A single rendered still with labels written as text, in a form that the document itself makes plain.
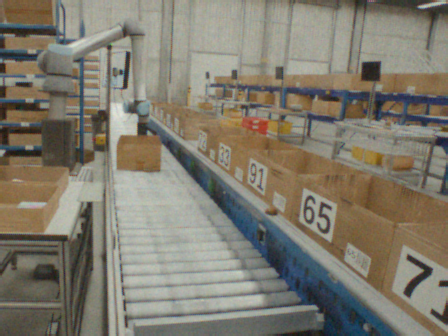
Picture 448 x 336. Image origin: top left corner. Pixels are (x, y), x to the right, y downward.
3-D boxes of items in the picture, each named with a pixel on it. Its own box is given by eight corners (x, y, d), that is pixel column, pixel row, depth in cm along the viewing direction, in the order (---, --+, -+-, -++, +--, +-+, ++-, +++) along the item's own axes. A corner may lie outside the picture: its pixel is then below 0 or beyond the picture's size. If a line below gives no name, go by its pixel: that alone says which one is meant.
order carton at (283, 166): (243, 187, 147) (247, 149, 143) (302, 186, 151) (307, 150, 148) (289, 223, 109) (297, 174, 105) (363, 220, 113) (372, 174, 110)
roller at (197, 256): (115, 265, 113) (115, 252, 112) (257, 258, 121) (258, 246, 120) (116, 273, 109) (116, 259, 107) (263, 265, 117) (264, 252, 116)
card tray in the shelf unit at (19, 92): (6, 98, 274) (5, 86, 272) (15, 96, 303) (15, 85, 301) (54, 99, 280) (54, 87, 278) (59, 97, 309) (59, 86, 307)
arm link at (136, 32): (148, 15, 221) (151, 114, 237) (138, 18, 231) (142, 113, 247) (133, 14, 215) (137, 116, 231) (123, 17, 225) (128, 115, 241)
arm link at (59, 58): (50, 72, 186) (52, 41, 183) (42, 73, 200) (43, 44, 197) (76, 75, 195) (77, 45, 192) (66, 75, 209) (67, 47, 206)
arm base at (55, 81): (40, 89, 187) (41, 71, 185) (44, 89, 205) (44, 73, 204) (74, 91, 191) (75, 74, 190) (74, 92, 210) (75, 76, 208)
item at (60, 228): (4, 169, 216) (4, 164, 215) (93, 171, 221) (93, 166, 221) (-87, 238, 118) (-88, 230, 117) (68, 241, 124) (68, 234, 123)
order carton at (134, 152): (119, 156, 255) (120, 134, 251) (158, 157, 256) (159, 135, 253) (115, 169, 216) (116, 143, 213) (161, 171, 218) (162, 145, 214)
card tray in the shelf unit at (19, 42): (4, 49, 264) (4, 36, 262) (14, 52, 293) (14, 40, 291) (54, 51, 271) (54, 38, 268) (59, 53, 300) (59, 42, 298)
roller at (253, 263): (116, 275, 107) (116, 262, 106) (265, 267, 115) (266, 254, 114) (117, 284, 102) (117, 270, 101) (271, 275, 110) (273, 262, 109)
